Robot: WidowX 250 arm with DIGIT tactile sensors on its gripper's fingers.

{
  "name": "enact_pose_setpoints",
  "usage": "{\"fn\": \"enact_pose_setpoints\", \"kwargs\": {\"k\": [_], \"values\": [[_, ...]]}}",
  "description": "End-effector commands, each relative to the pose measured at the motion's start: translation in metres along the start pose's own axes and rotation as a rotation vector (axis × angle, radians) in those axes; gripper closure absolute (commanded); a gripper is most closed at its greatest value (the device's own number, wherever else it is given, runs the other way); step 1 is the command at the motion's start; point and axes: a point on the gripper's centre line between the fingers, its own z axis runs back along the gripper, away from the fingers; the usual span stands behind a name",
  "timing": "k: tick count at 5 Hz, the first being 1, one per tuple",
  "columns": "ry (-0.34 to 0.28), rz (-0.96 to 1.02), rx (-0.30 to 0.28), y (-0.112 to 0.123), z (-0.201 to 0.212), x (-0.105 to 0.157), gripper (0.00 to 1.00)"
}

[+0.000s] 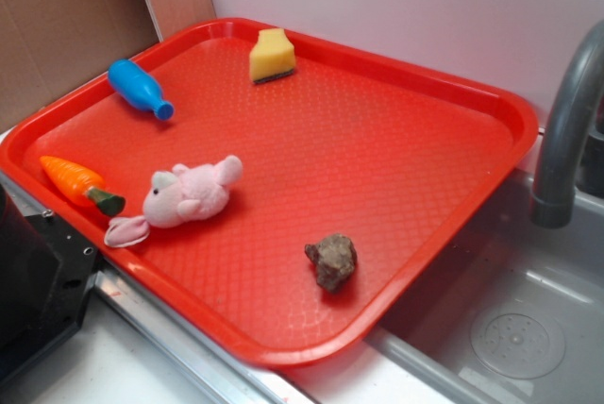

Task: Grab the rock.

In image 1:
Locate brown rock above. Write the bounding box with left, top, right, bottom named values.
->
left=304, top=233, right=358, bottom=294

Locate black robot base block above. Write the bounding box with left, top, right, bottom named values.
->
left=1, top=189, right=99, bottom=385

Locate red plastic tray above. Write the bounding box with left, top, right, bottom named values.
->
left=1, top=19, right=538, bottom=369

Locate pink plush bunny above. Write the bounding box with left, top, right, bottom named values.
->
left=104, top=155, right=243, bottom=248

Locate yellow sponge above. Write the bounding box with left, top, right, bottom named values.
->
left=249, top=28, right=296, bottom=84

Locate blue toy bottle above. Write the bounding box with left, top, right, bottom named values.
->
left=108, top=59, right=175, bottom=121

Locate orange toy carrot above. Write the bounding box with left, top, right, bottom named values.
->
left=39, top=156, right=126, bottom=217

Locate grey toy sink basin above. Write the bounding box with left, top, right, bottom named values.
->
left=367, top=171, right=603, bottom=403

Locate grey faucet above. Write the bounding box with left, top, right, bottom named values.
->
left=529, top=22, right=603, bottom=228

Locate brown cardboard panel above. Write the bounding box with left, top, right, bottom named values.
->
left=1, top=0, right=215, bottom=130

